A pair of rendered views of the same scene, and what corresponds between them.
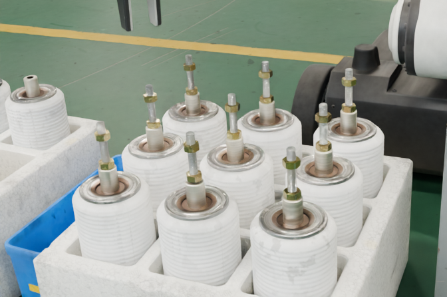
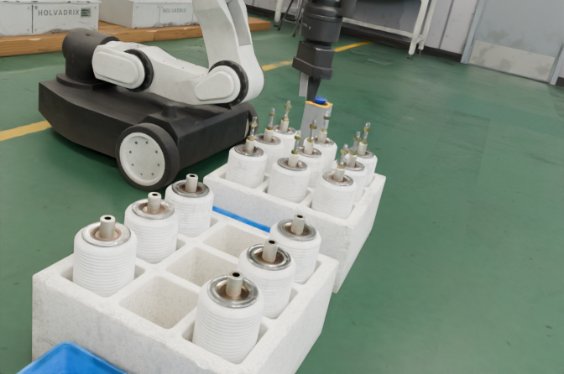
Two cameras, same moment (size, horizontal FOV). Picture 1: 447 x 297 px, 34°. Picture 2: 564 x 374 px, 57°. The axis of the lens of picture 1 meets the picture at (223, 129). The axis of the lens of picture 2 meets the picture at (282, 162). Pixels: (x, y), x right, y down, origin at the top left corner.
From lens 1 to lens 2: 1.64 m
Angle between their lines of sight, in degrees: 87
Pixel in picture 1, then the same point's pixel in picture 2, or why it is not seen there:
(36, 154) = (225, 223)
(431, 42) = (253, 85)
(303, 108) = (173, 149)
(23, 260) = not seen: hidden behind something
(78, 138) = not seen: hidden behind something
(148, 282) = (365, 203)
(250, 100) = (13, 188)
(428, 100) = (207, 121)
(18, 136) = (206, 222)
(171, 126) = (261, 159)
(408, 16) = (245, 76)
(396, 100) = (200, 126)
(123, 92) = not seen: outside the picture
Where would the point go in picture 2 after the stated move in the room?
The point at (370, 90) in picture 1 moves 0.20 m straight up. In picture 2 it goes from (189, 125) to (197, 60)
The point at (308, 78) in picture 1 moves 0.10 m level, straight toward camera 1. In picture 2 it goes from (159, 132) to (194, 138)
